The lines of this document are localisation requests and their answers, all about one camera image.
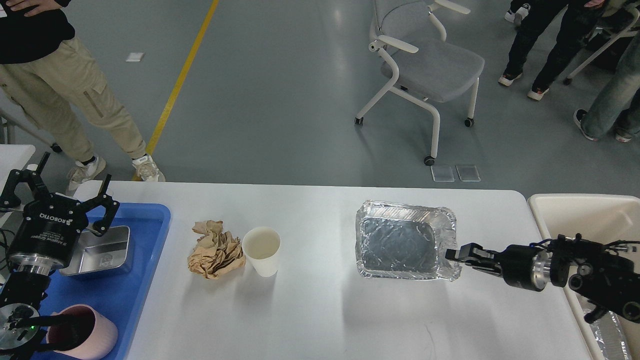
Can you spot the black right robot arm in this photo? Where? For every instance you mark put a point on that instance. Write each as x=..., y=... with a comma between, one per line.
x=594, y=270

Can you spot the person in khaki trousers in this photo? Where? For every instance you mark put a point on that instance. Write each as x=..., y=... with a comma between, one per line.
x=45, y=70

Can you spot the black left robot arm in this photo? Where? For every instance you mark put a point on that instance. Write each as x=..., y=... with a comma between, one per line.
x=23, y=328

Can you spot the white paper cup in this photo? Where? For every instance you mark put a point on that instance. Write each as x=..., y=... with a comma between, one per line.
x=261, y=246

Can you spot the pink ribbed mug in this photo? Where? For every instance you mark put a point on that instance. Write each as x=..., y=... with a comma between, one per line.
x=92, y=337

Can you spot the grey white office chair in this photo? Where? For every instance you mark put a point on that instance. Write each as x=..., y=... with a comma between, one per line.
x=420, y=64

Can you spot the aluminium foil tray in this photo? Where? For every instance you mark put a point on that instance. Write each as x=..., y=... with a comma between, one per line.
x=399, y=241

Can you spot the stainless steel rectangular tray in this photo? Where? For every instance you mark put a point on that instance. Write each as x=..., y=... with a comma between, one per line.
x=101, y=256

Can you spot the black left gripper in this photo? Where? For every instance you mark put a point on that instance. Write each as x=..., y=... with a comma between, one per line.
x=45, y=232

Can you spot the person with striped sneakers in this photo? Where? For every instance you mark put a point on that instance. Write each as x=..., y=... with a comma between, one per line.
x=517, y=12

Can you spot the white side table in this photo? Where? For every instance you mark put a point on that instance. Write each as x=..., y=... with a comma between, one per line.
x=13, y=157

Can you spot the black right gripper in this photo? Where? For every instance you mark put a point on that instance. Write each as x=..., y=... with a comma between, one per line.
x=523, y=267

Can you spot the beige plastic bin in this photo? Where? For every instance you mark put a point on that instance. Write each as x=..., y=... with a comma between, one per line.
x=602, y=218

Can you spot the brown paper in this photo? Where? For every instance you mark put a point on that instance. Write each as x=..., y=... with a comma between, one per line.
x=217, y=252

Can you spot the person in light jeans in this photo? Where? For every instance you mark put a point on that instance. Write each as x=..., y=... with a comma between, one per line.
x=618, y=103

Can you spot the blue plastic tray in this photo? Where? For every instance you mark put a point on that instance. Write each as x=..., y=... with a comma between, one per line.
x=120, y=297

